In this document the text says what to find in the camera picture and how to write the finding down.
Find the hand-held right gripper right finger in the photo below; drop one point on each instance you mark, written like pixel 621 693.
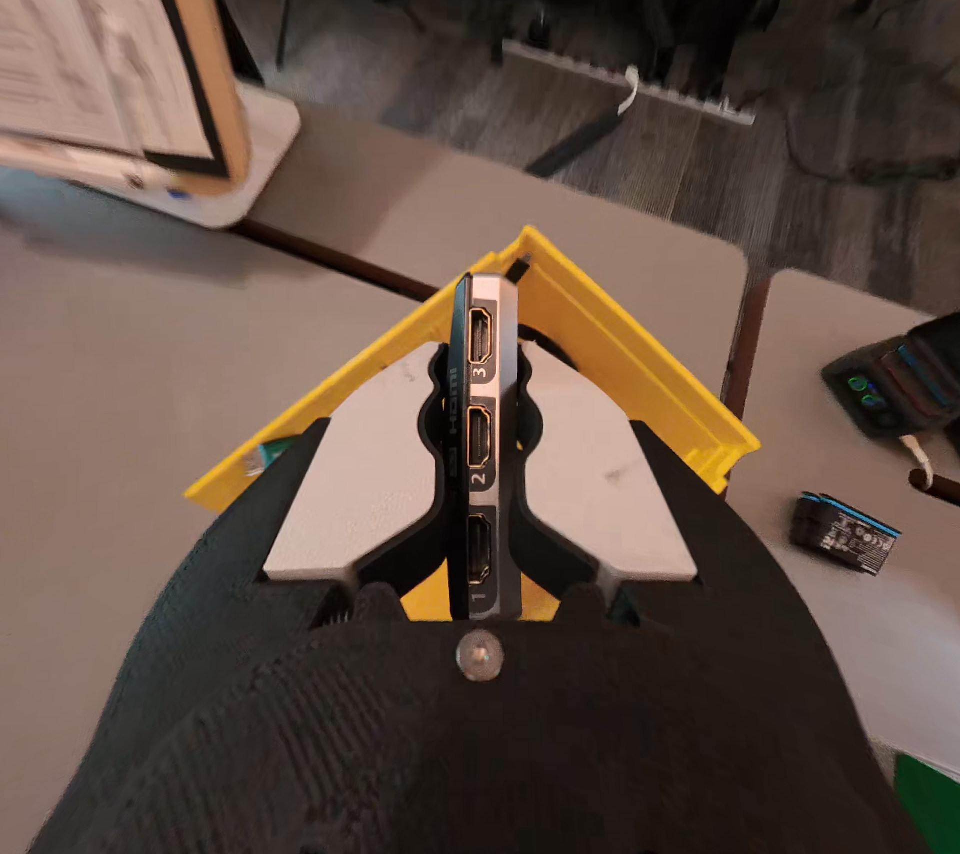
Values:
pixel 592 472

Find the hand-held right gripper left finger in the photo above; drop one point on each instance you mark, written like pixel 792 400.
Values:
pixel 360 464

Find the yellow plastic bin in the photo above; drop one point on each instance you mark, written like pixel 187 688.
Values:
pixel 637 382

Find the silver port hub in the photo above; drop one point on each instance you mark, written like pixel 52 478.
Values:
pixel 491 479

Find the black battery charger case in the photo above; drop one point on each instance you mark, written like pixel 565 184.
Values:
pixel 892 374

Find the black flat bar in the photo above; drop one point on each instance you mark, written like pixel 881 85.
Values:
pixel 574 146

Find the white stand base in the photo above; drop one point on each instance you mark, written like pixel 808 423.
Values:
pixel 259 142

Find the white power strip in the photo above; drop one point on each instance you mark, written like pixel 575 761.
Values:
pixel 645 86

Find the green sheet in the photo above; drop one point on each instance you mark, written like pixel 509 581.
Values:
pixel 930 805

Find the wooden clipboard with paper sheet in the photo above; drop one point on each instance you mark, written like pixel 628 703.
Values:
pixel 82 44

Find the black camera battery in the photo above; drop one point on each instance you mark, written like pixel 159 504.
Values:
pixel 844 533

